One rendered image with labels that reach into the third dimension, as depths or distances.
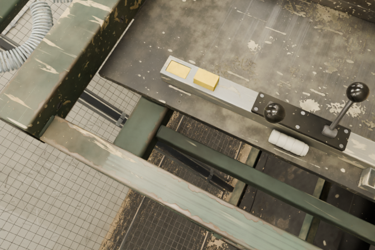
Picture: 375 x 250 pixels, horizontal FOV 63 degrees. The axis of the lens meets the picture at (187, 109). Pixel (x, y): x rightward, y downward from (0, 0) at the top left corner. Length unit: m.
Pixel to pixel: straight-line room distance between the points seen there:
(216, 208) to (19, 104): 0.44
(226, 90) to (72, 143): 0.34
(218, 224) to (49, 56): 0.48
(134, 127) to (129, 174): 0.15
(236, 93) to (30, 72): 0.44
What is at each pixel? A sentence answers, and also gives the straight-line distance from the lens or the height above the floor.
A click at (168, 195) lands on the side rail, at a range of 0.61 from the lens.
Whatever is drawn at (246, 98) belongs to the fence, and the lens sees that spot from 0.67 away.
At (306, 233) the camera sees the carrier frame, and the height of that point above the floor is 0.18.
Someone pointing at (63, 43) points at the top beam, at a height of 1.89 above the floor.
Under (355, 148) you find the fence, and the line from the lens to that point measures 0.71.
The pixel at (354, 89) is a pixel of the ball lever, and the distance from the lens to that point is 0.62.
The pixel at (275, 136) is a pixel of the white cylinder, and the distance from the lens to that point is 0.67.
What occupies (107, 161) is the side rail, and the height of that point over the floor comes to 1.69.
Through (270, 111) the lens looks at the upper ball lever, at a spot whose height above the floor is 1.55.
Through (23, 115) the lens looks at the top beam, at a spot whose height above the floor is 1.87.
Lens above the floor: 1.85
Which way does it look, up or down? 21 degrees down
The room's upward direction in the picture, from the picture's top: 54 degrees counter-clockwise
